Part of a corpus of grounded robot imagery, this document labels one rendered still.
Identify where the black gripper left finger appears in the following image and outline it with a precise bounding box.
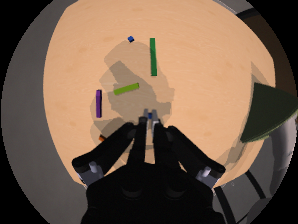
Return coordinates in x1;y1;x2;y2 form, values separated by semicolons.
71;109;148;197

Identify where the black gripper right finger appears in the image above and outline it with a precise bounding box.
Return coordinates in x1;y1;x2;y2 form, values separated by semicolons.
151;109;226;197

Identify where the purple rod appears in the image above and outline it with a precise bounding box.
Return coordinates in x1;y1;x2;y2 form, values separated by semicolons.
96;90;102;118

